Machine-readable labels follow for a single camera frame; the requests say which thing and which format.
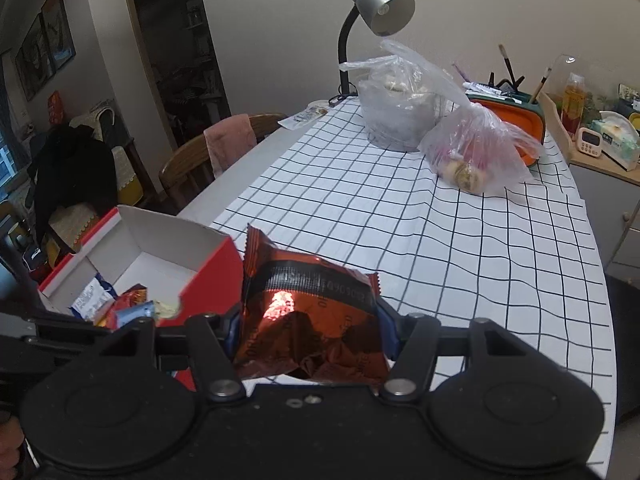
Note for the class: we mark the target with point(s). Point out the clear plastic bag red snacks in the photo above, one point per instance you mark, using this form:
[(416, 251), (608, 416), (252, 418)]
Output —
[(475, 155)]

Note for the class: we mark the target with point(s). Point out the orange folding container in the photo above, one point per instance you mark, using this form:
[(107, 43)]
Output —
[(520, 120)]

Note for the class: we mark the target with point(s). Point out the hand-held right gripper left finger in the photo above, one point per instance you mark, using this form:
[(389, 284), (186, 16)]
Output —
[(229, 335)]

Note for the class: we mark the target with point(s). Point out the dark bookshelf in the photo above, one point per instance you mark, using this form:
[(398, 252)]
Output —
[(175, 35)]

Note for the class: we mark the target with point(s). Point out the pink towel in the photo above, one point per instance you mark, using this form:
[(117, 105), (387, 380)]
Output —
[(230, 140)]

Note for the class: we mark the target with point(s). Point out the wooden chair with towel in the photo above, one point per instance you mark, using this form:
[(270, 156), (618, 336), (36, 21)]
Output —
[(185, 165)]

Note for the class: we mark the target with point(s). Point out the blue and white snack packet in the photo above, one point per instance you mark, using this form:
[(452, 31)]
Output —
[(92, 297)]

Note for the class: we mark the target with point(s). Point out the framed wall picture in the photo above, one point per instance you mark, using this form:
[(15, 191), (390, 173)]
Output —
[(57, 30), (39, 52), (24, 72)]

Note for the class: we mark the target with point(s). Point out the dark tipped brush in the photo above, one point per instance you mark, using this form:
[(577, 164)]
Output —
[(506, 65)]

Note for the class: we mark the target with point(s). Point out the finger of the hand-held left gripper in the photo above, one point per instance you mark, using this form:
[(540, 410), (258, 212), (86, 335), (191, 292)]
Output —
[(135, 314)]

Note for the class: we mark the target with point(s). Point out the tissue pack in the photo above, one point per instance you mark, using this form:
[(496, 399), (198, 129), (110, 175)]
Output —
[(620, 142)]

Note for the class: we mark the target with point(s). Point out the brown foil snack packet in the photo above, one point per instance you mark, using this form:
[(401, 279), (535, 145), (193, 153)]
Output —
[(310, 310)]

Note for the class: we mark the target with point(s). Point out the person's left hand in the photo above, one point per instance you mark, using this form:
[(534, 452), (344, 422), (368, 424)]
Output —
[(9, 440)]

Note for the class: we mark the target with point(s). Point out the red snack packet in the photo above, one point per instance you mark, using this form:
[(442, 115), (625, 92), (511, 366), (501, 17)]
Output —
[(127, 300)]

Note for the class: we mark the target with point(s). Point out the pale yellow snack packet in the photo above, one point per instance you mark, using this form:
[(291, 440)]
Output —
[(167, 309)]

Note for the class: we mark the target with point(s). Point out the white kitchen timer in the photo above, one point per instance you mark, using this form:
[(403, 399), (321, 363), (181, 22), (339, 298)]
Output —
[(590, 140)]

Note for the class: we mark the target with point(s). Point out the armchair with yellow cushion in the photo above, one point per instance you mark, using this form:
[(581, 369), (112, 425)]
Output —
[(125, 160)]

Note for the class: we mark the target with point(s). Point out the white checkered tablecloth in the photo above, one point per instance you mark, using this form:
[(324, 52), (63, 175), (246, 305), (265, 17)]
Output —
[(375, 210)]

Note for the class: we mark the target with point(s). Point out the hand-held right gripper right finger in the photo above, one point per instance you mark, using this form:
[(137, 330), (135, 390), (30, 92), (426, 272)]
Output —
[(387, 325)]

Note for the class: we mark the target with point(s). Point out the silver desk lamp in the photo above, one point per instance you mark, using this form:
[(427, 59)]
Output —
[(380, 5)]

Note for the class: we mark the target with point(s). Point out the red wall decoration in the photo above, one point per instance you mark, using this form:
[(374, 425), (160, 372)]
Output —
[(56, 107)]

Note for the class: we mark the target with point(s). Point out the orange juice bottle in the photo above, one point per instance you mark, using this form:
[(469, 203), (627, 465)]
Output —
[(572, 105)]

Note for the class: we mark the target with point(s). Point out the white sachet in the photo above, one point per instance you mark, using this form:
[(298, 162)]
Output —
[(302, 117)]

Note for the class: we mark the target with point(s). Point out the black jacket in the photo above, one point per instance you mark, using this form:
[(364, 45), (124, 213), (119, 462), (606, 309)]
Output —
[(70, 170)]

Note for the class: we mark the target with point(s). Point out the red cardboard box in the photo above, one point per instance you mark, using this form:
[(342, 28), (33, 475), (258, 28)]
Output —
[(150, 240)]

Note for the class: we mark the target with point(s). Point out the clear plastic bag pale snacks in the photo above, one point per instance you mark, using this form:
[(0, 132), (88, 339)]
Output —
[(395, 115)]

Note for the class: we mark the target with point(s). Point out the white cabinet wooden top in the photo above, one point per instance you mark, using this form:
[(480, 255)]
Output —
[(600, 210)]

